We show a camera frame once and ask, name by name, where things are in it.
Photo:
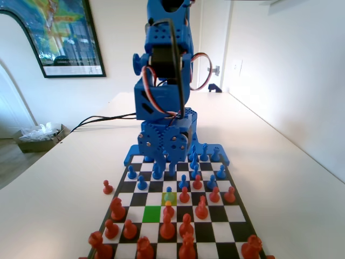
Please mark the blue geared gripper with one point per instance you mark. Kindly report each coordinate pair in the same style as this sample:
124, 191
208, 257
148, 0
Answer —
161, 143

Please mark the blue chess pawn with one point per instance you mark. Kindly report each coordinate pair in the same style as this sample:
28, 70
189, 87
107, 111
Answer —
211, 184
221, 174
183, 183
169, 190
131, 174
195, 172
141, 184

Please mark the red chess pawn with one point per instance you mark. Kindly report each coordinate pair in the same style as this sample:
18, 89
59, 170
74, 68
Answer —
111, 232
197, 184
230, 197
169, 210
107, 189
214, 197
184, 198
130, 232

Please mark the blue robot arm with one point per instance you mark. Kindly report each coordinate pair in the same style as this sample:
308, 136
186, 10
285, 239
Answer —
187, 40

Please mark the blue chess bishop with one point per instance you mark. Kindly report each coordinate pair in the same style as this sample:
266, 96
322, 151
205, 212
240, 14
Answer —
193, 162
193, 149

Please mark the blue chess rook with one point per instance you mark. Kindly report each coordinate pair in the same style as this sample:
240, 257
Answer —
215, 156

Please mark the red chess king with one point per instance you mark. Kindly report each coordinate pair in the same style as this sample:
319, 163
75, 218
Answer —
186, 249

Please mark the red chess rook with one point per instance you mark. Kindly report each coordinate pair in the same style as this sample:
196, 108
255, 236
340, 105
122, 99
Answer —
252, 248
99, 249

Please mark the black and white chessboard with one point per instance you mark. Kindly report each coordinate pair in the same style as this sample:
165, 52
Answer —
231, 213

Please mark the small blue printed part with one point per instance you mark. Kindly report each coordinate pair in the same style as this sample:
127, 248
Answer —
214, 87

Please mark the clear plastic wrap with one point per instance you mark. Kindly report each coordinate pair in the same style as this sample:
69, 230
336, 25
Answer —
40, 132

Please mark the brown cardboard box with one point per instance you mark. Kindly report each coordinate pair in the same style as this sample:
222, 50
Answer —
35, 147

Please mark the white door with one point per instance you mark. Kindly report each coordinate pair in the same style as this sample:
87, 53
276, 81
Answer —
215, 40

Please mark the black framed map poster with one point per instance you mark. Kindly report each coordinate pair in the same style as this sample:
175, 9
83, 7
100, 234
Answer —
67, 32

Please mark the blue base plate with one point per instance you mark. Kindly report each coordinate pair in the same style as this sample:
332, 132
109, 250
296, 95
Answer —
128, 157

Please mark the white light switch plate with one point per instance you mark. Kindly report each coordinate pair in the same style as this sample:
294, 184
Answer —
237, 68

